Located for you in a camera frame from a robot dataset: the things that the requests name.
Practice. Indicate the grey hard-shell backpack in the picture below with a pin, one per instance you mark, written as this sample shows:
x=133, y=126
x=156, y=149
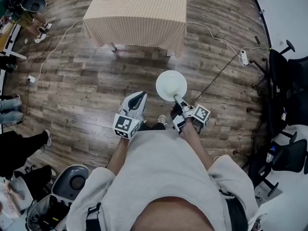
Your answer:
x=69, y=184
x=33, y=1

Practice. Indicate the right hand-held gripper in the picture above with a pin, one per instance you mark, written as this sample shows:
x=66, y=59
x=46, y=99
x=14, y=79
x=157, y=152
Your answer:
x=201, y=114

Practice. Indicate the white round plate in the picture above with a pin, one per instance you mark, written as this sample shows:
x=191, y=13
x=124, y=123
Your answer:
x=162, y=79

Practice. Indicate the person's black trousers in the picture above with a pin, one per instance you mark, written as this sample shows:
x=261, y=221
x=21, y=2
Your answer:
x=151, y=127

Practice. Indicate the white frame desk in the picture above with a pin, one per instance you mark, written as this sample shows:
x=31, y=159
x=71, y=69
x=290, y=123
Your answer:
x=14, y=54

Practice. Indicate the small black stick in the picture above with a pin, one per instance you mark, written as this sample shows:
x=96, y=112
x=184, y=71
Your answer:
x=257, y=40

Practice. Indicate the person's right forearm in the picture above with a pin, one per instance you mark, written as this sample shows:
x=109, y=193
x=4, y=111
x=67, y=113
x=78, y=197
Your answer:
x=196, y=143

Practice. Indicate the person's left forearm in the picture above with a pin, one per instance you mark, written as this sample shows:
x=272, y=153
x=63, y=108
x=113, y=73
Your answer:
x=118, y=153

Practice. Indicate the white power strip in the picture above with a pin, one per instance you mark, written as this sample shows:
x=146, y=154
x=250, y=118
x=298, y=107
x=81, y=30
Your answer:
x=243, y=58

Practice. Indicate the white power adapter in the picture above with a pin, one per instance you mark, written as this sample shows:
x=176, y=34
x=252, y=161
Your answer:
x=31, y=79

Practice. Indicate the table with checkered cloth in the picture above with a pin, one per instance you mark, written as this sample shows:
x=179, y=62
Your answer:
x=139, y=16

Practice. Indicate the person's bare chest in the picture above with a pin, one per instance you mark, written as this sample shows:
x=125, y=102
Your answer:
x=172, y=215

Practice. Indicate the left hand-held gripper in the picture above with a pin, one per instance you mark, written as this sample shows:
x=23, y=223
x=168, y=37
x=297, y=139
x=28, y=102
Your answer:
x=125, y=125

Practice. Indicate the black office chair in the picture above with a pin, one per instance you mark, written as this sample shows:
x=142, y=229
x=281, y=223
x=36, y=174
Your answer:
x=288, y=155
x=279, y=73

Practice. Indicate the black bag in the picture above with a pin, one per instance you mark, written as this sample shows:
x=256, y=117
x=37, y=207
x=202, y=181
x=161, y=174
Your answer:
x=36, y=182

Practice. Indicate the person's grey shirt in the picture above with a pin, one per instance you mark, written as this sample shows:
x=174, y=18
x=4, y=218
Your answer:
x=163, y=167

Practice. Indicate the person's right shoe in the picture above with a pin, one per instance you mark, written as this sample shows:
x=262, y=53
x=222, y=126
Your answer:
x=162, y=119

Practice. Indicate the white printed paper bag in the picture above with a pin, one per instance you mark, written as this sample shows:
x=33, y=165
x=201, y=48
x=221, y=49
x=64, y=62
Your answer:
x=12, y=198

